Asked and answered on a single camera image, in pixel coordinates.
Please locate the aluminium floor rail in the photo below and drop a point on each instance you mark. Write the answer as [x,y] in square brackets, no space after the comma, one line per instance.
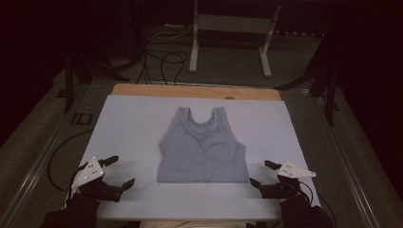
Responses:
[34,171]
[342,158]

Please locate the white metal stand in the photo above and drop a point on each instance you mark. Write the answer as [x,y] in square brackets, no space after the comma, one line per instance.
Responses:
[233,23]

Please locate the person's left hand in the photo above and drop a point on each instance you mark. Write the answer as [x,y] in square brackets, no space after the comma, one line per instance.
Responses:
[81,205]

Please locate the pale lavender table mat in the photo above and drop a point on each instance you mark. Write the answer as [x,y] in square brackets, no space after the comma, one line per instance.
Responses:
[133,133]

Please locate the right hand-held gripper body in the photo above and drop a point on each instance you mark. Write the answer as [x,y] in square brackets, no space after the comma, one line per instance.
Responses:
[293,171]

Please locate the wooden table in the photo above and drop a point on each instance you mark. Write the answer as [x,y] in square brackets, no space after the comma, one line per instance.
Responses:
[196,91]

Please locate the black metal stand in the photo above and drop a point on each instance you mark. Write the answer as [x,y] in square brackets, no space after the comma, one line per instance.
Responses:
[79,72]
[326,88]

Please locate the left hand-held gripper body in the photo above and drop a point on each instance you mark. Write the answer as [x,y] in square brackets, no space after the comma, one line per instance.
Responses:
[88,172]

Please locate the black floor plate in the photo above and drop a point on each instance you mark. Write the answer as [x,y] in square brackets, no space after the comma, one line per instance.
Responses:
[81,118]

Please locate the grey tank top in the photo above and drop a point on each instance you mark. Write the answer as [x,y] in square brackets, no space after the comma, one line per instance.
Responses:
[202,152]

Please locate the person's right hand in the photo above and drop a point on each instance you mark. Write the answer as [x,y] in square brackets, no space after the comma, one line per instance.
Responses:
[293,205]

